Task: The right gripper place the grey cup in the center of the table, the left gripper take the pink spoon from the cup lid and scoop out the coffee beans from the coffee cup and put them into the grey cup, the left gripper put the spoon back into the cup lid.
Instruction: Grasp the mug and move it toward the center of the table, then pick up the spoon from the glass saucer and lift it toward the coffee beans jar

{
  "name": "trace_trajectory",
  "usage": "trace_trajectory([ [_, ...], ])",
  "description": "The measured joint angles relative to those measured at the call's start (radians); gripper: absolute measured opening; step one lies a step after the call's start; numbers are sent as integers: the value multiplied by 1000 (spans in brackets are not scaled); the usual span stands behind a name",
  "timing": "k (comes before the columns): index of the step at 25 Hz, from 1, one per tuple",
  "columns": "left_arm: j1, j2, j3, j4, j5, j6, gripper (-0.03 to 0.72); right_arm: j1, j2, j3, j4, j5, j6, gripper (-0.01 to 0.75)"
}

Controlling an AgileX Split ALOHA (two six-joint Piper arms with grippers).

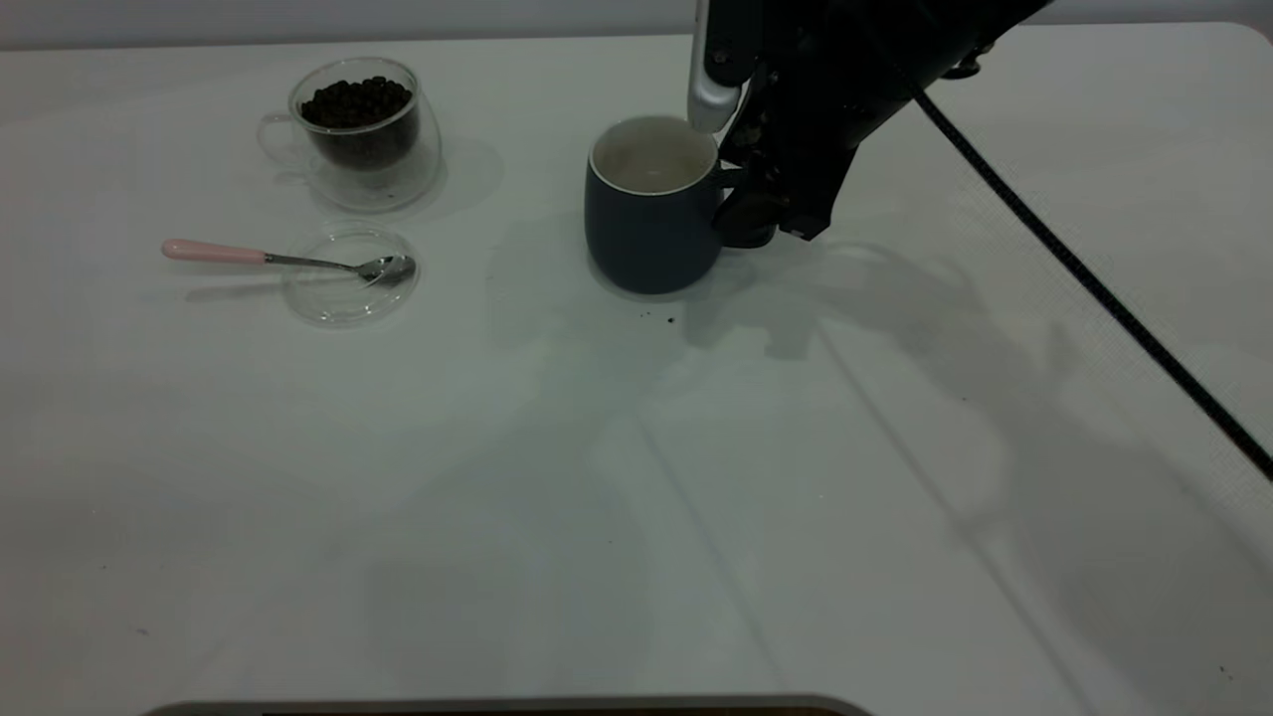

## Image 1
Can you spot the dark coffee beans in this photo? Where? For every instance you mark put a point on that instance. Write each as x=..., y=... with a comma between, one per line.
x=356, y=102

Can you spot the dark blue ceramic mug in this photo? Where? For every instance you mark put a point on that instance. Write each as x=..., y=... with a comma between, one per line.
x=646, y=239

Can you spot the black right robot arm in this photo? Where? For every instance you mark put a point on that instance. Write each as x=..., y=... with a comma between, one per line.
x=990, y=18

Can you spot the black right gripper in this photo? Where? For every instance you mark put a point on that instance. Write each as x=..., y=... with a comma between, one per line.
x=835, y=80

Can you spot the clear double-wall glass cup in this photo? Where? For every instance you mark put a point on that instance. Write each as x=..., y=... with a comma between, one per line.
x=398, y=184

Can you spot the clear glass saucer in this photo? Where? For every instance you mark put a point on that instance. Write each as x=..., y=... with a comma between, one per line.
x=333, y=303

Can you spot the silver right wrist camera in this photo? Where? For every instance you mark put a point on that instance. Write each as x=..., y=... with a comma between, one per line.
x=711, y=94

